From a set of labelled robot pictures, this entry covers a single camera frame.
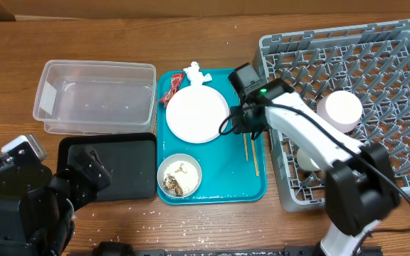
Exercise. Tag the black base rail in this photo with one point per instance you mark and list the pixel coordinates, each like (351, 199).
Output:
(115, 248)

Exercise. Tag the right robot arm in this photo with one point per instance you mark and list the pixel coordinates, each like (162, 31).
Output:
(359, 182)

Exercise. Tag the wooden chopstick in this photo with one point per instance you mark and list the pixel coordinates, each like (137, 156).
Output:
(245, 145)
(253, 148)

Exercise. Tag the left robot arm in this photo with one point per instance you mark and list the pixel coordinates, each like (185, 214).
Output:
(37, 206)

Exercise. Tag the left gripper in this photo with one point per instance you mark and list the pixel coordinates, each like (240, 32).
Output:
(85, 189)

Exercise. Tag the grey dishwasher rack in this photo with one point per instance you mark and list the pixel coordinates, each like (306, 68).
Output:
(372, 61)

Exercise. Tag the large white plate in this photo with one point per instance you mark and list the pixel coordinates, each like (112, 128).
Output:
(195, 113)

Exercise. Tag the white cup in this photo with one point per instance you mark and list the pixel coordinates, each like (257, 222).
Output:
(341, 109)

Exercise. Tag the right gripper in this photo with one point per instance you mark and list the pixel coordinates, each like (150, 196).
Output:
(246, 123)

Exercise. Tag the clear plastic bin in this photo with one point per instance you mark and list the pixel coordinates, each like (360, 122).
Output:
(96, 97)

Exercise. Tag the grey bowl with rice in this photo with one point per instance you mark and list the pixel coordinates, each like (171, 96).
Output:
(179, 176)

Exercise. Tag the white napkin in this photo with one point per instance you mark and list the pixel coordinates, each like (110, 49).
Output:
(195, 76)

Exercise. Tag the teal serving tray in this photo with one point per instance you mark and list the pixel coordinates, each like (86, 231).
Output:
(226, 175)

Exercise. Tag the black plastic tray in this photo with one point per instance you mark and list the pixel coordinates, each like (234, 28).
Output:
(131, 160)

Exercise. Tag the red sauce packet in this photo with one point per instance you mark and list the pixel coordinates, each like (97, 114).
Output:
(175, 83)

